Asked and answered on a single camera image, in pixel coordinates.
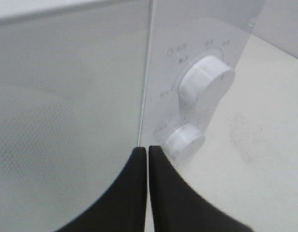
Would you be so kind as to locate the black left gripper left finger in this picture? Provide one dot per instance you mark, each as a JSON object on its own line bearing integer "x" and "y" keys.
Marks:
{"x": 122, "y": 208}

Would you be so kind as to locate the white microwave oven body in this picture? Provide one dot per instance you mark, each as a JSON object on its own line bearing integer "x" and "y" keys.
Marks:
{"x": 181, "y": 33}

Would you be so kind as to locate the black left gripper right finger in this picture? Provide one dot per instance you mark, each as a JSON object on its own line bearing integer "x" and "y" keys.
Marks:
{"x": 176, "y": 207}

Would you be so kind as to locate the upper white power knob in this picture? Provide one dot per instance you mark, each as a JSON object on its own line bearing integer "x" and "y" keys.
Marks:
{"x": 207, "y": 80}

